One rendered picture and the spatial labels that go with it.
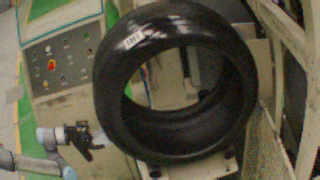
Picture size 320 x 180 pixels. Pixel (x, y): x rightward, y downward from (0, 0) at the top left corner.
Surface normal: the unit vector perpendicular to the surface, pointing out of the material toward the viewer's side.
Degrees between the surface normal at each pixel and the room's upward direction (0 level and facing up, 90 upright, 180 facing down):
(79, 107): 90
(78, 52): 90
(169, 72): 90
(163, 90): 90
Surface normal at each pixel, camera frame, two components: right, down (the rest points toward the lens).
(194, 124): -0.16, -0.38
